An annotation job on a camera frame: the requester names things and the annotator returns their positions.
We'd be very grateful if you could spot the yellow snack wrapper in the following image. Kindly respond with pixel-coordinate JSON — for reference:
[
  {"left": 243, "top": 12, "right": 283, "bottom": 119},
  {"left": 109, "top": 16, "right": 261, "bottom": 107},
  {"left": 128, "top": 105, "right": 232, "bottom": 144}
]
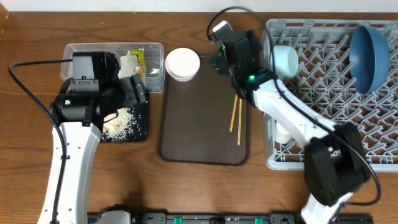
[{"left": 131, "top": 48, "right": 147, "bottom": 84}]

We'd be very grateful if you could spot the white tissue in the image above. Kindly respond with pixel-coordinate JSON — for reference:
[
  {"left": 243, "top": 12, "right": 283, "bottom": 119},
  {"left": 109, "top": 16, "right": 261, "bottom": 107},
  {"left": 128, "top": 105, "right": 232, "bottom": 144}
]
[{"left": 118, "top": 51, "right": 139, "bottom": 79}]

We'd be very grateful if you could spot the pile of rice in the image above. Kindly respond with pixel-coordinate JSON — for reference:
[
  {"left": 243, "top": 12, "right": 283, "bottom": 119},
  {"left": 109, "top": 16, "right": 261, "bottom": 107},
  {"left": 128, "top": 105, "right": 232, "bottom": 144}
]
[{"left": 101, "top": 105, "right": 147, "bottom": 142}]

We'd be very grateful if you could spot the light blue bowl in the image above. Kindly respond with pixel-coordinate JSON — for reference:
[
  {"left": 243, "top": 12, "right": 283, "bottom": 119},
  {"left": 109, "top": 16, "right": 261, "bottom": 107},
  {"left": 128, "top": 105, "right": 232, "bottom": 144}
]
[{"left": 270, "top": 45, "right": 299, "bottom": 80}]

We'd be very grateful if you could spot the pink bowl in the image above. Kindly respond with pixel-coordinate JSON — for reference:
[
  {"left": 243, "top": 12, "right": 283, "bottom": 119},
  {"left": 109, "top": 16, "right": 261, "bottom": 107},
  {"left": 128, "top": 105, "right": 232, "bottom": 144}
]
[{"left": 165, "top": 48, "right": 200, "bottom": 82}]

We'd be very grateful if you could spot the white paper cup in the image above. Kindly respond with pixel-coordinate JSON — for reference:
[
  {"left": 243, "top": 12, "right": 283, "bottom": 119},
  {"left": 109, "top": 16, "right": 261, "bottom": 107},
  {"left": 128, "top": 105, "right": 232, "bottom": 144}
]
[{"left": 275, "top": 122, "right": 293, "bottom": 144}]

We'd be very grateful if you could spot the dark blue plate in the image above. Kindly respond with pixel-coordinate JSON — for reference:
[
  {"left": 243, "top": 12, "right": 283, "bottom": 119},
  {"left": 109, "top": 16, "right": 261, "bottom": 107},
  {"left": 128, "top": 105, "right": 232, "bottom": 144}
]
[{"left": 349, "top": 26, "right": 390, "bottom": 94}]

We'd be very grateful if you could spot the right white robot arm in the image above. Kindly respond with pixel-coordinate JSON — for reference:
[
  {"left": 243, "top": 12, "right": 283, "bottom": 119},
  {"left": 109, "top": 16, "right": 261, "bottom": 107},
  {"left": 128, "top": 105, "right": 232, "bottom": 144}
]
[{"left": 206, "top": 26, "right": 374, "bottom": 223}]

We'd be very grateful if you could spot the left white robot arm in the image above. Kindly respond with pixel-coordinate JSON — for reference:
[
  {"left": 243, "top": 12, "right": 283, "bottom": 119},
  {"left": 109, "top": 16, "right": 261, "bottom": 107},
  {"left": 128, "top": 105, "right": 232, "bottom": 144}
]
[{"left": 39, "top": 52, "right": 148, "bottom": 223}]

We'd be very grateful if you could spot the black waste tray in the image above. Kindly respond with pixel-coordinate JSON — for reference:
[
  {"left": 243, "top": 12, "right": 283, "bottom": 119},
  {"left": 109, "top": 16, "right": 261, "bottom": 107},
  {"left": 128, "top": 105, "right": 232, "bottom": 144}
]
[{"left": 99, "top": 93, "right": 150, "bottom": 143}]

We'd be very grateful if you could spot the grey dishwasher rack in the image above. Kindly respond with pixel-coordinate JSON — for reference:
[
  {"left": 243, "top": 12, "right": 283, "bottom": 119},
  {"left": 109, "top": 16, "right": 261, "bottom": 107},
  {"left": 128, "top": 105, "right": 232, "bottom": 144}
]
[{"left": 266, "top": 19, "right": 397, "bottom": 172}]

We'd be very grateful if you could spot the clear plastic bin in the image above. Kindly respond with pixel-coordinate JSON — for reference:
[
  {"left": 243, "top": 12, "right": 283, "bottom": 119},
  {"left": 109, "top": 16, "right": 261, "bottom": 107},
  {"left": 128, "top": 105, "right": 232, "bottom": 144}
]
[{"left": 63, "top": 42, "right": 164, "bottom": 93}]

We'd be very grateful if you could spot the brown serving tray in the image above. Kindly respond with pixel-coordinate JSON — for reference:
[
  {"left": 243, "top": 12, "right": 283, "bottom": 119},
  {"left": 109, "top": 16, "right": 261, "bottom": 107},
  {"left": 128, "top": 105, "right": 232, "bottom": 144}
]
[{"left": 157, "top": 52, "right": 251, "bottom": 166}]

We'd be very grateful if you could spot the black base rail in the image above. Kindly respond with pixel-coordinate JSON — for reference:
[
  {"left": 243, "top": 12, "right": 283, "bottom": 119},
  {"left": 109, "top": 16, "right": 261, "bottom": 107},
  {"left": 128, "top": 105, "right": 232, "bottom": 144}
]
[{"left": 86, "top": 204, "right": 374, "bottom": 224}]

